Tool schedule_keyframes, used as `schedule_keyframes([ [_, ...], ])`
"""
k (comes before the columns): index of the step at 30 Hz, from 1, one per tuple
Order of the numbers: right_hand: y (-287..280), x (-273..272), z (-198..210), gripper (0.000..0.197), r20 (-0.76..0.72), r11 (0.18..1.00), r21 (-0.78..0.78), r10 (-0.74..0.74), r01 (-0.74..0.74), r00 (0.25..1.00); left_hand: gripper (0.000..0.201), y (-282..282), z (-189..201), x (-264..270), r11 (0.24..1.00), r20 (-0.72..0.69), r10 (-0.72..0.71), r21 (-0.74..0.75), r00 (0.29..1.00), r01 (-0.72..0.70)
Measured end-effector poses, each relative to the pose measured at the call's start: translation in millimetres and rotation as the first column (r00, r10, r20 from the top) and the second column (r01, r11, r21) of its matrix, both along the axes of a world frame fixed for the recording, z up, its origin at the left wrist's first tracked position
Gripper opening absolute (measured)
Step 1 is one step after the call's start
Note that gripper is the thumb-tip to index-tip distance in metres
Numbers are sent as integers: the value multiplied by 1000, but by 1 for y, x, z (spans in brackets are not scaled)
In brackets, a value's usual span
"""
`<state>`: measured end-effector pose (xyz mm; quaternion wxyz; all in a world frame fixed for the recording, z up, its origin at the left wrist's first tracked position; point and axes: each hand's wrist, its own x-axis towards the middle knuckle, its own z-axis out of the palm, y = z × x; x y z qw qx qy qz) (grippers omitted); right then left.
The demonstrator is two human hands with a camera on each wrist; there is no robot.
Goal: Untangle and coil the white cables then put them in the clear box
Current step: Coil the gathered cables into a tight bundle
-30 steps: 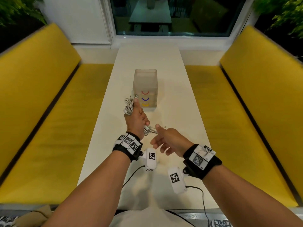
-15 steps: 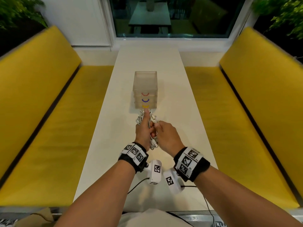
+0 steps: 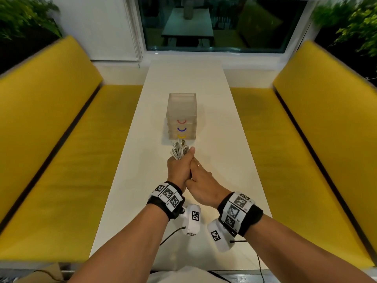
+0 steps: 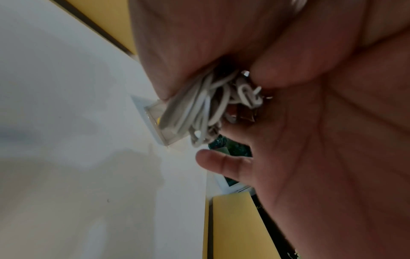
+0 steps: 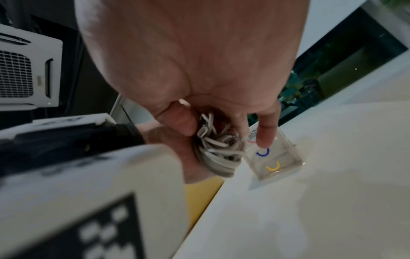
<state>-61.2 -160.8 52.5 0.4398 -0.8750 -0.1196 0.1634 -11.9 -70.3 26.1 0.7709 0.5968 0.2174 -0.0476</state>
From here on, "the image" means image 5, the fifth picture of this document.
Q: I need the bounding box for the person's right hand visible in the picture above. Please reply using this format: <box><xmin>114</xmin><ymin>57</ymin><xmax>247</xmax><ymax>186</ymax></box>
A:
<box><xmin>74</xmin><ymin>0</ymin><xmax>311</xmax><ymax>148</ymax></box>

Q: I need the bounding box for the person's left hand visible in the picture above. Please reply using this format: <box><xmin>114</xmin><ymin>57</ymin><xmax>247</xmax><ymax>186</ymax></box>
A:
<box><xmin>137</xmin><ymin>121</ymin><xmax>219</xmax><ymax>184</ymax></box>

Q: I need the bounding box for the translucent plastic drawer box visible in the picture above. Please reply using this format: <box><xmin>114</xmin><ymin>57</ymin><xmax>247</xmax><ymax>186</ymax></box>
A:
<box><xmin>241</xmin><ymin>124</ymin><xmax>303</xmax><ymax>182</ymax></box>

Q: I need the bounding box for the white roller blind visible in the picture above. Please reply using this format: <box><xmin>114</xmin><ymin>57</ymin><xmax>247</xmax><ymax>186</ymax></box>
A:
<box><xmin>110</xmin><ymin>94</ymin><xmax>155</xmax><ymax>126</ymax></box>

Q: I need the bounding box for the yellow bench seat cushion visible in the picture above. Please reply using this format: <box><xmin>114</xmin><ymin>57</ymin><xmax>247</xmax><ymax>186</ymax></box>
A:
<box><xmin>184</xmin><ymin>175</ymin><xmax>225</xmax><ymax>228</ymax></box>

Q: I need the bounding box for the glass window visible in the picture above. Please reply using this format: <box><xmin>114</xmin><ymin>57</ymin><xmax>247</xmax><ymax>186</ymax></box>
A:
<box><xmin>276</xmin><ymin>6</ymin><xmax>409</xmax><ymax>127</ymax></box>

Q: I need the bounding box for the white ceiling air conditioner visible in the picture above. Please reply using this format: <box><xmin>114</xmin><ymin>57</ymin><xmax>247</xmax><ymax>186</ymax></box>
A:
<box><xmin>0</xmin><ymin>23</ymin><xmax>64</xmax><ymax>108</ymax></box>

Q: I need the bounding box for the white table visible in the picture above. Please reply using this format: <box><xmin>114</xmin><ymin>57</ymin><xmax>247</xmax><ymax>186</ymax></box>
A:
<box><xmin>173</xmin><ymin>101</ymin><xmax>410</xmax><ymax>259</ymax></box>

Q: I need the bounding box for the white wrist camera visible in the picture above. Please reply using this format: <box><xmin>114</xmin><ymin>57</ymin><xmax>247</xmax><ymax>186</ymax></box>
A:
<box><xmin>0</xmin><ymin>144</ymin><xmax>190</xmax><ymax>259</ymax></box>

